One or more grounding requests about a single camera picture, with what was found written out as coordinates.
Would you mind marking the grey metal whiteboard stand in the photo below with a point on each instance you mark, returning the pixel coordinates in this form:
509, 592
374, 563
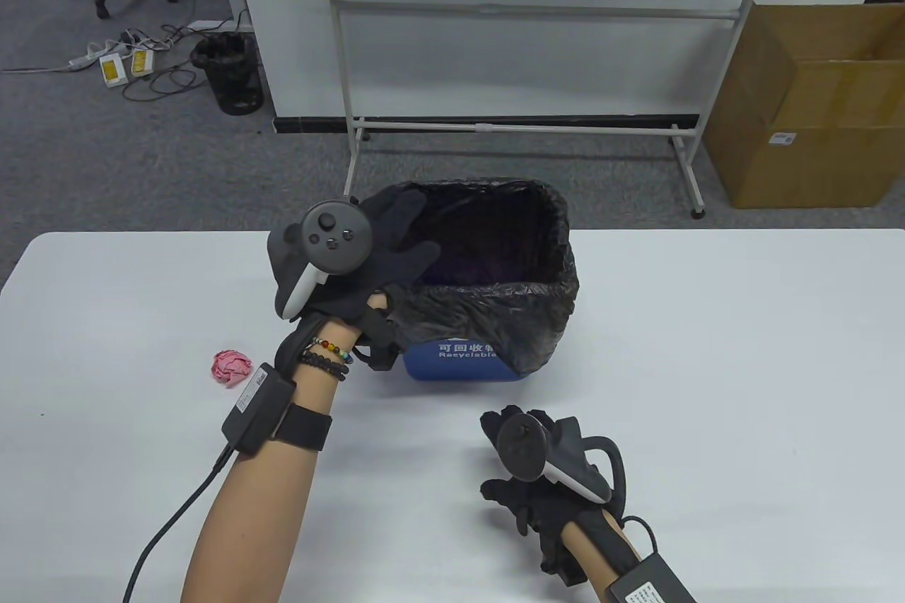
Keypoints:
495, 9

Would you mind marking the white power strip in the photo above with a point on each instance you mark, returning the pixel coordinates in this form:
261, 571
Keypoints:
88, 57

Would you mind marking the black and white controller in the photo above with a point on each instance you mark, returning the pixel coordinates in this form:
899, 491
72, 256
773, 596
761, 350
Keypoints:
522, 449
332, 235

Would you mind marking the black plastic bin liner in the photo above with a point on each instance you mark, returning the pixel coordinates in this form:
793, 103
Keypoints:
495, 313

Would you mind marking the person's left hand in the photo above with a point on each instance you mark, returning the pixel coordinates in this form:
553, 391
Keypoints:
389, 264

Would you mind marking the white and yellow adapter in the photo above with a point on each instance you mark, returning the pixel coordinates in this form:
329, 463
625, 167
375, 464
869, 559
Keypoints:
143, 63
113, 71

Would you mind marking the blue recycling bin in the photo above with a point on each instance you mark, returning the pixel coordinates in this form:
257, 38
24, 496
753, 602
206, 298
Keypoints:
452, 366

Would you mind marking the black mesh wastebasket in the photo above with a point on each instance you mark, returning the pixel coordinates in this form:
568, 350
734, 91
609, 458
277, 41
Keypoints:
230, 80

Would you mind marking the brown cardboard box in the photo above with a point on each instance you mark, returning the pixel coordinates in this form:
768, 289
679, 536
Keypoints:
813, 165

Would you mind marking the person's right hand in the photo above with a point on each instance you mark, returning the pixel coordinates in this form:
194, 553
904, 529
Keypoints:
530, 507

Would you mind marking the pink paper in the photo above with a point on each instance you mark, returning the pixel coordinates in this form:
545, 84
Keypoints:
231, 367

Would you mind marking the black wrist sensor box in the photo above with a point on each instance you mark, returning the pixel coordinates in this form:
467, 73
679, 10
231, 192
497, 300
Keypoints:
258, 408
650, 589

